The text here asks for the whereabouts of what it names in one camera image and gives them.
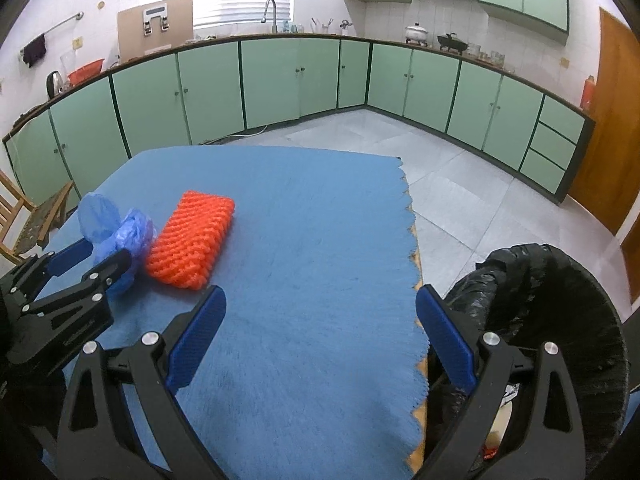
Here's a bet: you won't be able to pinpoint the brown wooden door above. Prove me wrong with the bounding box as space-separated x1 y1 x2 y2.
567 7 640 236

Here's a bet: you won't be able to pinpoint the red plastic basin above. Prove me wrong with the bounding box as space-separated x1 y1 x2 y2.
67 59 105 86

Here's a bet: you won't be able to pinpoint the dark hanging towel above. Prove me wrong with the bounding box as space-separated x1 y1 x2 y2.
21 35 47 68

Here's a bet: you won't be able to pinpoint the wooden chair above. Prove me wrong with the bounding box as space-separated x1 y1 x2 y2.
0 170 76 266

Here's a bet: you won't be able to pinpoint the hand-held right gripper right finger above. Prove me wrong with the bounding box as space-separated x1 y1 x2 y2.
415 284 586 480

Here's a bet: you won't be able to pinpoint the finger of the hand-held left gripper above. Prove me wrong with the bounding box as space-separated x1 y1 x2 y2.
30 251 132 316
0 237 94 301

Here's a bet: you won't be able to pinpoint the metal towel rail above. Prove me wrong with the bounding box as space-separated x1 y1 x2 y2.
20 11 84 56

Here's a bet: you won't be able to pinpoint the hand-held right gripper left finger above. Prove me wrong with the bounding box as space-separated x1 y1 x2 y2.
54 285 228 480

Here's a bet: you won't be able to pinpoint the black wok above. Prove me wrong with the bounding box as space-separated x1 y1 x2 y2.
437 33 468 53

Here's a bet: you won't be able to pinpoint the blue table cloth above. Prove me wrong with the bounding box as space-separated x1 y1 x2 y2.
37 145 431 480

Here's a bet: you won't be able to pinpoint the blue plastic bag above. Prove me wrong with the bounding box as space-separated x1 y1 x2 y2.
77 192 157 297

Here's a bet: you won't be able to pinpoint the cardboard box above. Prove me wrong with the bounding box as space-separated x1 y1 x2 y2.
117 0 195 58

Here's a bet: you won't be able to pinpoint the bin with black bag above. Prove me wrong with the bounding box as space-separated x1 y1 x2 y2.
425 244 628 480

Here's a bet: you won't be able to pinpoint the green lower kitchen cabinets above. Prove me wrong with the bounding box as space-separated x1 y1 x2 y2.
2 35 596 206

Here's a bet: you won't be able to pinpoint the row of glass jars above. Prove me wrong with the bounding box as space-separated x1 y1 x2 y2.
467 42 506 66

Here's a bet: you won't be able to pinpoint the orange foam net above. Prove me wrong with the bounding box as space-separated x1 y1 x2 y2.
145 191 236 291

